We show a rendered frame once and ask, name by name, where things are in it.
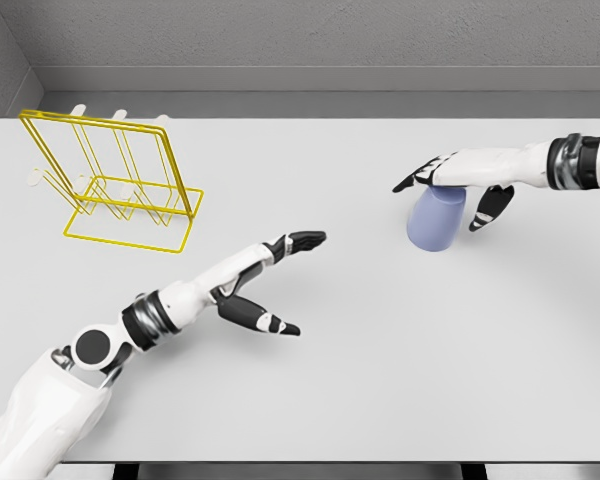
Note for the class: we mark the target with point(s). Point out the lavender blue cup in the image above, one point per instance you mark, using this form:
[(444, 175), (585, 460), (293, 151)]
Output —
[(436, 220)]

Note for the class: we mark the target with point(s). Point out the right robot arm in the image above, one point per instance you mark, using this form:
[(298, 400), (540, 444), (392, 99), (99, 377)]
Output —
[(575, 162)]

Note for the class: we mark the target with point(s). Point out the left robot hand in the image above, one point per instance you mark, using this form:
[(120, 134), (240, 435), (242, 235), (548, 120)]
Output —
[(240, 267)]

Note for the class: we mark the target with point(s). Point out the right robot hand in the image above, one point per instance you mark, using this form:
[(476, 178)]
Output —
[(472, 167)]

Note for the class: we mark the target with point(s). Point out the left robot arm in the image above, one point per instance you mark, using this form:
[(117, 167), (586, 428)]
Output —
[(100, 360)]

